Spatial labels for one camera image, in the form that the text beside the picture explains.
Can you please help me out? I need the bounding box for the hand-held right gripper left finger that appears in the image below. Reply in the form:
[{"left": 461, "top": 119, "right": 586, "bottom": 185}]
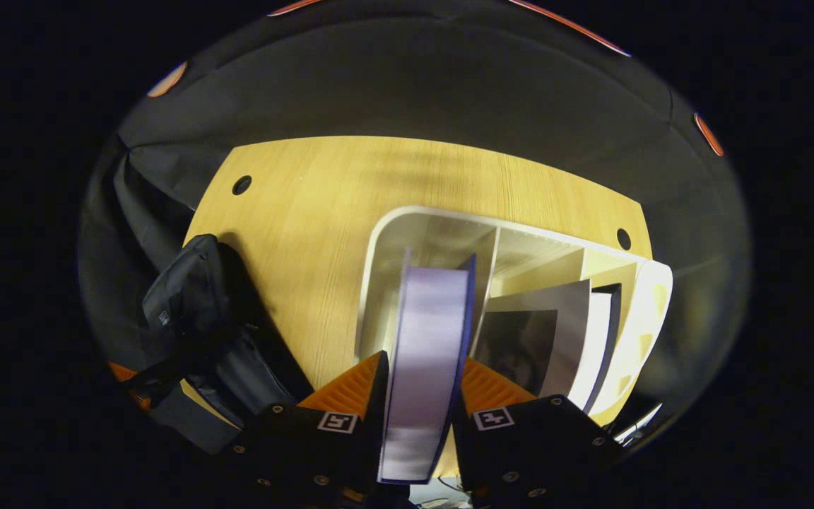
[{"left": 223, "top": 350, "right": 391, "bottom": 508}]

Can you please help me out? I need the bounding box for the blue book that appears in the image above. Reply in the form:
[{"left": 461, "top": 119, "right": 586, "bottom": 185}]
[{"left": 377, "top": 247, "right": 477, "bottom": 485}]

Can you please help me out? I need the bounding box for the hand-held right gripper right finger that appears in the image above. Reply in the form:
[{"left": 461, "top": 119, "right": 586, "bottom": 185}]
[{"left": 449, "top": 357, "right": 625, "bottom": 508}]

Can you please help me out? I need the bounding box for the grey cover book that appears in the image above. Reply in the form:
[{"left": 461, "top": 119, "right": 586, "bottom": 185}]
[{"left": 474, "top": 279, "right": 623, "bottom": 414}]

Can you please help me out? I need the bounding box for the black schoolbag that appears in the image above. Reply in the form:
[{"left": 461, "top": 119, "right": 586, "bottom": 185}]
[{"left": 121, "top": 233, "right": 316, "bottom": 455}]

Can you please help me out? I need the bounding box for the white bookshelf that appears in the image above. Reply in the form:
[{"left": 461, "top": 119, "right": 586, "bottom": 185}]
[{"left": 355, "top": 205, "right": 675, "bottom": 428}]

